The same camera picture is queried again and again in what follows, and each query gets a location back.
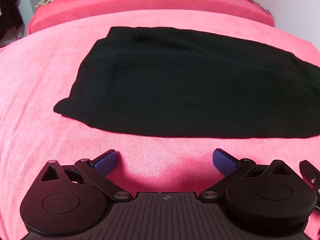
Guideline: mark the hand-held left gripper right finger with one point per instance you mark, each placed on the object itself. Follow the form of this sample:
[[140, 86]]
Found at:
[[223, 161]]

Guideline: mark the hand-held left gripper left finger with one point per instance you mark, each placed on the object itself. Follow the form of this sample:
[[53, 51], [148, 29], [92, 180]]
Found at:
[[107, 160]]

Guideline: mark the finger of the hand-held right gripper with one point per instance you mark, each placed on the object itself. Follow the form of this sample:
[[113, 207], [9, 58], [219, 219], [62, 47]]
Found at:
[[310, 171]]

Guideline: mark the black pants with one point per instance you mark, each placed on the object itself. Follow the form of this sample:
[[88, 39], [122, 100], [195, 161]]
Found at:
[[180, 87]]

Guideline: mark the pink bed blanket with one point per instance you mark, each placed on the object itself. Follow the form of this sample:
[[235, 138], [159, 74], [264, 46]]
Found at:
[[37, 92]]

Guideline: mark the pink-covered far bed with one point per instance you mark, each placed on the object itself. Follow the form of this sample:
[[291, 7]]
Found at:
[[125, 2]]

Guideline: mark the dark hanging clothes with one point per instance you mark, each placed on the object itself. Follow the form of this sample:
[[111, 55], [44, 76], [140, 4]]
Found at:
[[10, 12]]

